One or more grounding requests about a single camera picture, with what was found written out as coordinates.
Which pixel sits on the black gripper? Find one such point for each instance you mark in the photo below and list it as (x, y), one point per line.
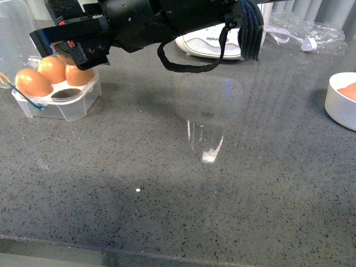
(86, 32)

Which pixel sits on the clear plastic egg box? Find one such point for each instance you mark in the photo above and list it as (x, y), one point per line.
(18, 52)

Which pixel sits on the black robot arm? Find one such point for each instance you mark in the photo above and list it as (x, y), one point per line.
(86, 32)

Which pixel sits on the brown egg box back right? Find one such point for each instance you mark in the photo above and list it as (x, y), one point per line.
(77, 77)

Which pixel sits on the brown egg box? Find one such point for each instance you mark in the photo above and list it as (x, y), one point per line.
(52, 69)
(77, 77)
(32, 83)

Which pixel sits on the brown egg box back left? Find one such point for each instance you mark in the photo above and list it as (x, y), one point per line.
(52, 69)

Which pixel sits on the brown egg box front left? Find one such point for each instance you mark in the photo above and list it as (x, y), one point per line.
(32, 83)

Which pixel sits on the brown egg front in bowl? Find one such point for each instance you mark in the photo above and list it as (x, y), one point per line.
(349, 91)

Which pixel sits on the blue rubber band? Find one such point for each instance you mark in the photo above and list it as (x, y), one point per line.
(37, 106)

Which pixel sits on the yellow rubber band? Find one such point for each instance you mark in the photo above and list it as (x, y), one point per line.
(4, 79)

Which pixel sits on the white soy milk maker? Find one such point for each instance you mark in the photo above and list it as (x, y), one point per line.
(232, 30)

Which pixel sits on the clear plastic bag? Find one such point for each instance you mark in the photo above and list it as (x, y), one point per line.
(288, 30)

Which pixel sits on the white ceramic bowl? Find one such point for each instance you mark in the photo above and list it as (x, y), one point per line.
(339, 107)

